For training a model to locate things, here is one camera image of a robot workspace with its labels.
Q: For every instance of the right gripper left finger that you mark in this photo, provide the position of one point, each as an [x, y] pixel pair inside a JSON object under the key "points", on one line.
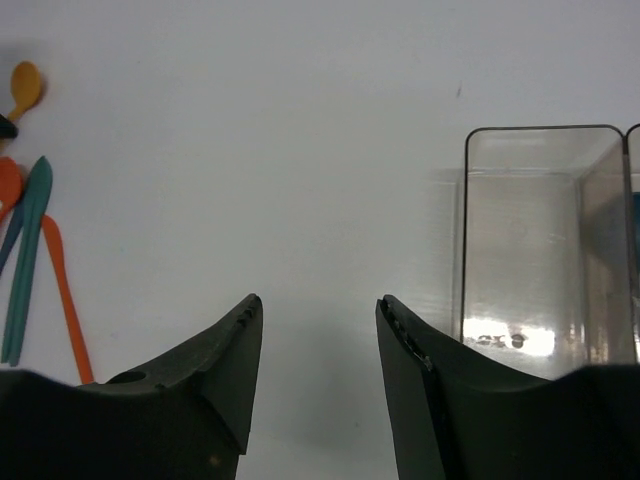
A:
{"points": [[185, 414]]}

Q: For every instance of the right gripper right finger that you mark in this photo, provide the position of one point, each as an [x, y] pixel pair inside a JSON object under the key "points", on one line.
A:
{"points": [[457, 414]]}

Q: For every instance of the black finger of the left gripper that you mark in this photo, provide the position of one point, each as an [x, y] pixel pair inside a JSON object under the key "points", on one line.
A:
{"points": [[8, 130]]}

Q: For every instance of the dark blue spoon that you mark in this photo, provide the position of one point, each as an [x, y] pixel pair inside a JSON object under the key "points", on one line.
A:
{"points": [[635, 264]]}

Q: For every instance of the orange spoon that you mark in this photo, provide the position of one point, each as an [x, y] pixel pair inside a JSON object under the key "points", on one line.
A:
{"points": [[11, 185]]}

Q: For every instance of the yellow spoon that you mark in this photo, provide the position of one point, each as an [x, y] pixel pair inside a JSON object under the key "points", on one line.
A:
{"points": [[26, 88]]}

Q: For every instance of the dark blue knife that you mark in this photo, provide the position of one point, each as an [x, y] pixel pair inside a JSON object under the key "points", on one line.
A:
{"points": [[12, 233]]}

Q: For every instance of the clear container left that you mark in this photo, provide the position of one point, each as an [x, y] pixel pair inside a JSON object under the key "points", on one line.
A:
{"points": [[546, 279]]}

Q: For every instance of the clear container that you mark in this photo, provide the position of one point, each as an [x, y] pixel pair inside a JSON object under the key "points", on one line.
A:
{"points": [[631, 164], [546, 279]]}

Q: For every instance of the clear container middle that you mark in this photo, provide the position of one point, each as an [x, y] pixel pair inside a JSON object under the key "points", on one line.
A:
{"points": [[631, 164]]}

